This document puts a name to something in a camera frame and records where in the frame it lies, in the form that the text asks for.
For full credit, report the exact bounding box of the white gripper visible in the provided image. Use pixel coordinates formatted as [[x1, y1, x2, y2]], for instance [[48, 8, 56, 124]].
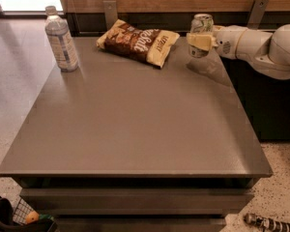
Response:
[[187, 25, 247, 60]]

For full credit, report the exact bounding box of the green white 7up can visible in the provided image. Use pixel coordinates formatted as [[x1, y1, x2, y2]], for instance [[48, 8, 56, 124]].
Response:
[[189, 14, 214, 58]]

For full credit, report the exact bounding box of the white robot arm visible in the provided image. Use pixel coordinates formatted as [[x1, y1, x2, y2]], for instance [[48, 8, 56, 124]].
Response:
[[187, 24, 290, 80]]

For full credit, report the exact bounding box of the brown chip bag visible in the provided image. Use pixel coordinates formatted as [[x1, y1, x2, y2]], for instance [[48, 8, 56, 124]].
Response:
[[97, 19, 180, 69]]

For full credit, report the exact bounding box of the clear plastic water bottle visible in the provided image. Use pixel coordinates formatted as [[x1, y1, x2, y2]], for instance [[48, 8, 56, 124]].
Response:
[[44, 6, 78, 73]]

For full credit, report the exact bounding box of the black striped cylinder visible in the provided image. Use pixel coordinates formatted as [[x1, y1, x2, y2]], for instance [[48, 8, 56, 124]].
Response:
[[244, 214, 290, 232]]

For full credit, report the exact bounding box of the orange fruit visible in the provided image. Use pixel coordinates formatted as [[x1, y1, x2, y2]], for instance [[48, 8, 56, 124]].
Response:
[[25, 211, 40, 224]]

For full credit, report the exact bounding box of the right metal bracket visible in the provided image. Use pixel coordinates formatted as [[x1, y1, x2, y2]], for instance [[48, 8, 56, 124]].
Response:
[[247, 0, 270, 29]]

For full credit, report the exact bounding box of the metal bracket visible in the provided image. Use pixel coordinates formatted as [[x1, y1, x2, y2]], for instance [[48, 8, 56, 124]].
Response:
[[247, 0, 270, 29], [103, 0, 118, 29]]

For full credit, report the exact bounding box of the left metal bracket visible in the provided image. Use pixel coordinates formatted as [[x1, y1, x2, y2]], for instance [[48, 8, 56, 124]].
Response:
[[103, 0, 118, 29]]

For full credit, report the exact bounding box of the black wire basket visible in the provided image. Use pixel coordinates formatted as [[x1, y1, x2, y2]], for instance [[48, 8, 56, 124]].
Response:
[[0, 196, 58, 232]]

